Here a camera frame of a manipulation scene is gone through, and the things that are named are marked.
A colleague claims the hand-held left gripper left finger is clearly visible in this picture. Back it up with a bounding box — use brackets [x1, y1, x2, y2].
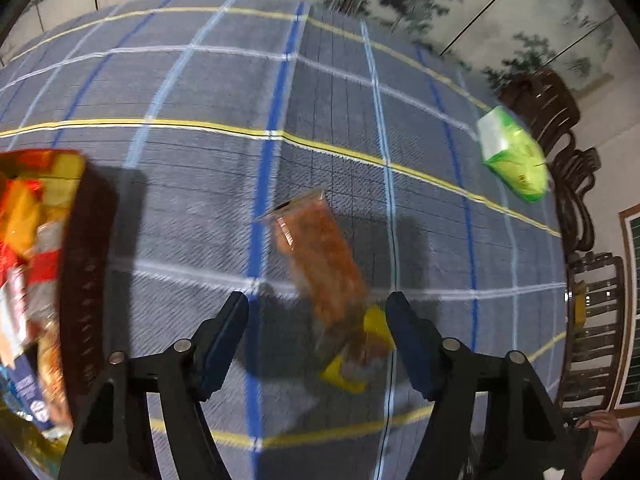
[57, 291, 250, 480]

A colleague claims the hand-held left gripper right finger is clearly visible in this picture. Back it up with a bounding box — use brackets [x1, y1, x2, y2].
[385, 291, 583, 480]

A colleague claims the clear peanut brittle packet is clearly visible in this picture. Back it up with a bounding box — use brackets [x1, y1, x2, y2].
[257, 189, 396, 393]

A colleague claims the gold metal tin box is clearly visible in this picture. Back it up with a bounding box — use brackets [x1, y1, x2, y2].
[0, 149, 118, 476]

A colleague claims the blue snack packet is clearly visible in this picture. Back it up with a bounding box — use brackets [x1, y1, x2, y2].
[7, 360, 57, 428]

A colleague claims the person's right forearm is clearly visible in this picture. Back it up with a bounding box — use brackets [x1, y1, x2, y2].
[575, 412, 626, 480]

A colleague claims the plaid grey tablecloth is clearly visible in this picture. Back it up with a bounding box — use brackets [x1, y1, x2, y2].
[0, 0, 571, 480]

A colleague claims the yellow object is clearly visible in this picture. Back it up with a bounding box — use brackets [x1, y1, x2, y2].
[567, 280, 587, 328]

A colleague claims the dark wooden chair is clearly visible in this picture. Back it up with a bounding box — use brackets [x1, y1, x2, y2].
[500, 71, 581, 161]
[542, 147, 602, 256]
[557, 250, 628, 411]

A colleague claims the red snack packet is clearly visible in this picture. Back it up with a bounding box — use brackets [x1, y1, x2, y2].
[0, 182, 66, 286]

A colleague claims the green tissue pack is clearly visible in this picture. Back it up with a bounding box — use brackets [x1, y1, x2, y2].
[476, 106, 551, 203]

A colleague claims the orange snack packet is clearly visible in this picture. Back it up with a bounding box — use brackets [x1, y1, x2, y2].
[2, 180, 48, 261]

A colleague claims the painted landscape folding screen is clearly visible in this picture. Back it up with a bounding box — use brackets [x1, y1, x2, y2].
[0, 0, 631, 98]

